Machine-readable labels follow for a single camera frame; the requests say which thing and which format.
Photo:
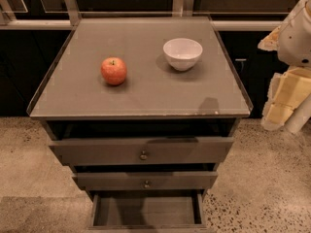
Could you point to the top drawer metal knob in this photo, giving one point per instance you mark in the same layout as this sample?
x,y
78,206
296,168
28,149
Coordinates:
x,y
143,155

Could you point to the metal railing frame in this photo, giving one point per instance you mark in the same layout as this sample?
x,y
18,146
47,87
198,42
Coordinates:
x,y
221,22

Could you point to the white ceramic bowl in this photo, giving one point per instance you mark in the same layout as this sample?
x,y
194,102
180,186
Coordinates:
x,y
182,53

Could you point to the bottom grey drawer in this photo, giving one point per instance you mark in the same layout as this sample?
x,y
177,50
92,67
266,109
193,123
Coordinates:
x,y
153,211

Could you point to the drawer metal knob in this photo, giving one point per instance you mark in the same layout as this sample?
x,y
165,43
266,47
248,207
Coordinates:
x,y
147,184
143,155

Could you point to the grey drawer cabinet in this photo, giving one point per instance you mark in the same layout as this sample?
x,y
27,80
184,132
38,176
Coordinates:
x,y
155,101

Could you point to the grey drawer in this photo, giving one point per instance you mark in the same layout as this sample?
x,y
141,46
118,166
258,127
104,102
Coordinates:
x,y
126,151
153,211
135,181

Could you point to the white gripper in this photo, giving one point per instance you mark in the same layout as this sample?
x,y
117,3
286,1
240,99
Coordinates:
x,y
295,44

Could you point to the white cylindrical post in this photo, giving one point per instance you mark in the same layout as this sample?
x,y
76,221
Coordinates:
x,y
300,116

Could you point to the top grey drawer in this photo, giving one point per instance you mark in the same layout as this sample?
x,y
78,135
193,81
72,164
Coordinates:
x,y
126,151

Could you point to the middle grey drawer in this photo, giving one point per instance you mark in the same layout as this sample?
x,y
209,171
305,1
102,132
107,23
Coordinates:
x,y
135,181

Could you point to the red apple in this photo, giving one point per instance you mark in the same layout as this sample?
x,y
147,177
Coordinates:
x,y
113,70

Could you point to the middle drawer metal knob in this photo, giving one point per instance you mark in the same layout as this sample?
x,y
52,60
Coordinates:
x,y
147,184

